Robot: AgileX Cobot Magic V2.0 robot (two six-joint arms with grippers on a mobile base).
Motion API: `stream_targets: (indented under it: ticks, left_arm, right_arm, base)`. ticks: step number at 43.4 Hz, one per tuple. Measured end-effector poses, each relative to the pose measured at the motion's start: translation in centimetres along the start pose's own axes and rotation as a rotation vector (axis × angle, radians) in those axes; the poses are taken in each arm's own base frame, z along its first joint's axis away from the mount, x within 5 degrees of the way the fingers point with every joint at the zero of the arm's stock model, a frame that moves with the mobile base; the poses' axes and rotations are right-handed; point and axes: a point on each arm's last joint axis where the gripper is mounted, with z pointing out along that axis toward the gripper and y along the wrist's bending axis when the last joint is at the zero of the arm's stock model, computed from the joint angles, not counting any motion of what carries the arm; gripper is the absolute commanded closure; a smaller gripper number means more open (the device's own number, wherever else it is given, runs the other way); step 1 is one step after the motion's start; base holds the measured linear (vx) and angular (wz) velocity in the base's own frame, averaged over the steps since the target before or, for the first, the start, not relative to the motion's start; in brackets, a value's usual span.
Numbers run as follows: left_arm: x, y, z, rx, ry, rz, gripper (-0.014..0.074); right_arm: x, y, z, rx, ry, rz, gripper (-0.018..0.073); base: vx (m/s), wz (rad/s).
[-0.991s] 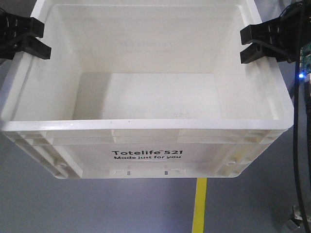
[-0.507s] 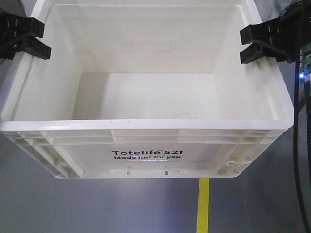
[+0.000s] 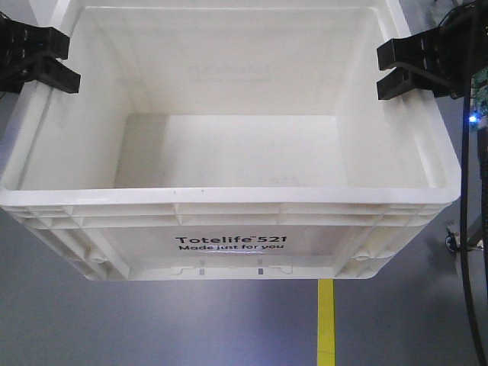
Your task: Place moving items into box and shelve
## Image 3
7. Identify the green circuit board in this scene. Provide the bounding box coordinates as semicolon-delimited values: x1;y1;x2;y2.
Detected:
469;67;487;130

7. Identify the black cable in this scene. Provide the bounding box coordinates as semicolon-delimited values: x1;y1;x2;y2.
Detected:
458;72;488;366

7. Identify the yellow floor tape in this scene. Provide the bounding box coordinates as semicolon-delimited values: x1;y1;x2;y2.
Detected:
316;279;336;366

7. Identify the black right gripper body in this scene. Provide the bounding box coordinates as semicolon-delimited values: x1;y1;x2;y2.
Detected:
437;1;487;98

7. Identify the white plastic Totelife crate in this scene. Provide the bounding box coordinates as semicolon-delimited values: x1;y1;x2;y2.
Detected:
1;1;461;281

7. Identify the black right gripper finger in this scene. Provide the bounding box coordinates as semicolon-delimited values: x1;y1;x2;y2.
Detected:
377;68;458;100
377;28;445;71

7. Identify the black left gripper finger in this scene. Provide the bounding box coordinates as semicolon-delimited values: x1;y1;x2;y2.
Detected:
1;18;69;60
1;52;81;94

